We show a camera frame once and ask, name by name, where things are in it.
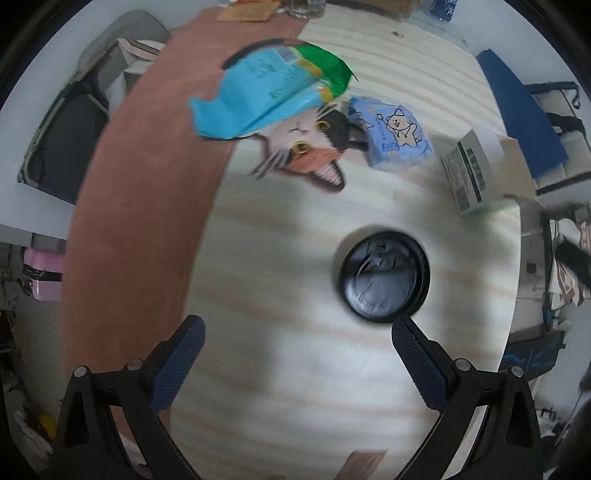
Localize pink container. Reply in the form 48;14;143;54
23;247;65;303

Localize black round plastic lid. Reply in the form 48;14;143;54
339;224;431;324

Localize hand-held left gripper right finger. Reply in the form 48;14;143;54
392;315;542;480

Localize cardboard box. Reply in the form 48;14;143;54
369;0;421;17

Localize white cloth bag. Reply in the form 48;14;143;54
115;37;167;93

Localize cat print mat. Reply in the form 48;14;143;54
222;39;370;195

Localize chair with beige cloth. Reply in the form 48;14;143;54
545;217;591;324

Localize blue cartoon tissue pack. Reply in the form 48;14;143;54
348;96;435;168

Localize green and white medicine box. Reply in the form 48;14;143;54
438;129;536;217

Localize grey office chair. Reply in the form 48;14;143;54
18;9;171;204

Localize light blue packet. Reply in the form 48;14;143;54
189;45;324;141

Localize small brown card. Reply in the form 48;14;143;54
337;450;389;480

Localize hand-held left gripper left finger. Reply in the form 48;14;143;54
54;315;206;480

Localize black and blue mat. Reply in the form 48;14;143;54
501;330;566;374

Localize brown table cloth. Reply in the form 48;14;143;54
60;4;305;439

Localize short clear glass bottle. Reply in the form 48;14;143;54
288;0;326;19

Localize brown paper envelope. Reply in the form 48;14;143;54
215;0;282;23

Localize green packet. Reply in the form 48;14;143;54
295;42;358;100

